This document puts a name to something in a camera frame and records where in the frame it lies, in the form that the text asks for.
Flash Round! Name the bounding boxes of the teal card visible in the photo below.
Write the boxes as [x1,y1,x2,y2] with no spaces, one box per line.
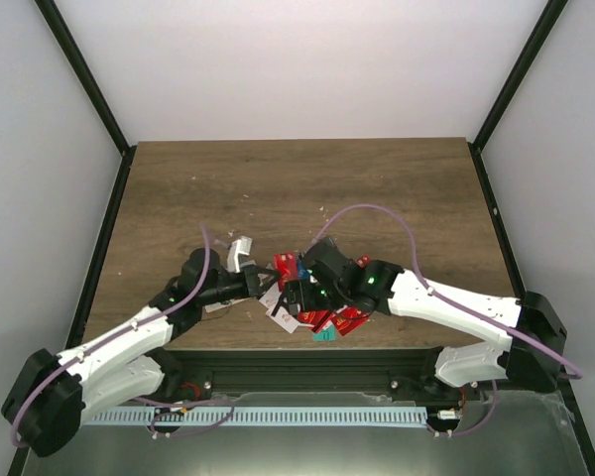
[312,326,336,342]

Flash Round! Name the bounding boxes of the blue card upper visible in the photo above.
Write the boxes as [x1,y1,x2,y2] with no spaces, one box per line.
[297,263,310,281]

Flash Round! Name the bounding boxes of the light blue slotted cable duct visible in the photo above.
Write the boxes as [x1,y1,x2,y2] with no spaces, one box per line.
[88,407,427,428]

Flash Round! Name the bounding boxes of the beige leather card holder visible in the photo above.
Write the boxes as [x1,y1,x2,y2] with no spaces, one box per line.
[204,303,229,313]

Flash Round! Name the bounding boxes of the red vip card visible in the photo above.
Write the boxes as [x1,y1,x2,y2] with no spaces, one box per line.
[356,255,371,268]
[297,310,334,333]
[274,252,299,292]

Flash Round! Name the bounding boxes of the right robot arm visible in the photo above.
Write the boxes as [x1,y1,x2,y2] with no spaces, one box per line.
[278,238,567,400]

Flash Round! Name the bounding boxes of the red gold card middle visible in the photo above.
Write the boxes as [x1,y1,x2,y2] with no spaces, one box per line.
[331,307,370,336]

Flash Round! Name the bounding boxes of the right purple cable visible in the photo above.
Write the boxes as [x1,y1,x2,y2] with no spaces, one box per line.
[304,203,584,437]

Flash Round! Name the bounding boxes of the black aluminium frame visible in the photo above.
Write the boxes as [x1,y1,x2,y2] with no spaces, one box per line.
[7,0,595,476]

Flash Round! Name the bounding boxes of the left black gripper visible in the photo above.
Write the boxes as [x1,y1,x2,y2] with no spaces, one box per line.
[200,265,282,307]

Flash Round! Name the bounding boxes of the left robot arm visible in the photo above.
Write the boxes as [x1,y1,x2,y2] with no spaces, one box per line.
[1,248,280,457]

